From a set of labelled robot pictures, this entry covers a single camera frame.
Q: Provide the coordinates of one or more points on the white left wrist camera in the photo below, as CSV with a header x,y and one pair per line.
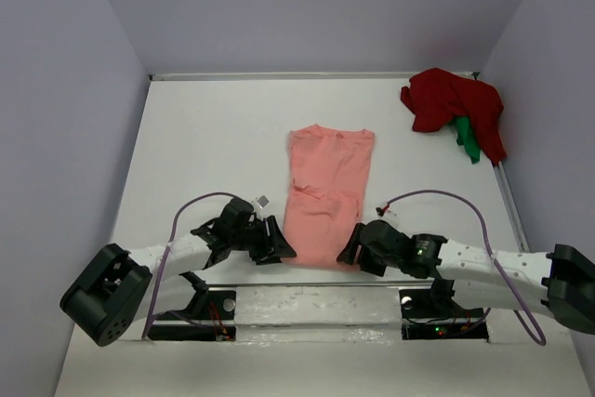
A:
x,y
260,203

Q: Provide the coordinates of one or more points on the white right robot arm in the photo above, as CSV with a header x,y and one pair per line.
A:
x,y
558,284

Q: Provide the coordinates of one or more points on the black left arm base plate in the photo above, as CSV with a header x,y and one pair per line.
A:
x,y
211,321

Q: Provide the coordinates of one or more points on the pink t shirt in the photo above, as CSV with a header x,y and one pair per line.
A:
x,y
329,170

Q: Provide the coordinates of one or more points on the red t shirt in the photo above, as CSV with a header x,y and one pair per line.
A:
x,y
436,97

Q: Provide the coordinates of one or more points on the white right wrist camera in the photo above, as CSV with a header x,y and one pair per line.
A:
x,y
384,213

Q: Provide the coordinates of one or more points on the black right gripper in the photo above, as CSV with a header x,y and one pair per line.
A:
x,y
349,252

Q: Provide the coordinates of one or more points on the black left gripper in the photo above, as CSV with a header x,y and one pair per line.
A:
x,y
264,254

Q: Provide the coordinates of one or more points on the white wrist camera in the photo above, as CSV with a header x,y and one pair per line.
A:
x,y
384,213
260,203

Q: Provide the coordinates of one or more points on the green t shirt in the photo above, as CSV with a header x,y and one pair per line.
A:
x,y
466,139

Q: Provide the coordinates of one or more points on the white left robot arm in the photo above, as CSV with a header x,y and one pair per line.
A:
x,y
118,287

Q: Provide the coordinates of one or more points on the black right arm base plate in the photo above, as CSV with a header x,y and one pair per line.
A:
x,y
423,319

